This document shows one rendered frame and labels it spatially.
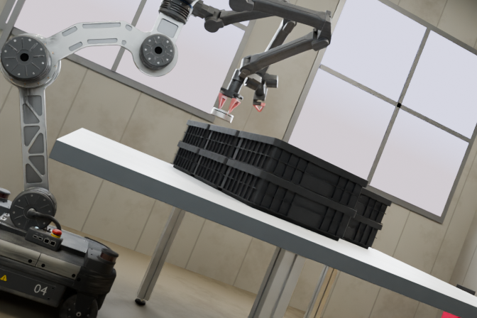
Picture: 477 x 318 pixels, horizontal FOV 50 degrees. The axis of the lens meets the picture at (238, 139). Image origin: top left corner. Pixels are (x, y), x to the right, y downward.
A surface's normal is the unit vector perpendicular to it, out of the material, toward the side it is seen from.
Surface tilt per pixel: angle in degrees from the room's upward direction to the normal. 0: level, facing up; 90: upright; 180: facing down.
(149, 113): 90
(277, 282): 90
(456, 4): 90
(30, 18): 90
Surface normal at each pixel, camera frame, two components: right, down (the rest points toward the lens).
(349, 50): 0.26, 0.04
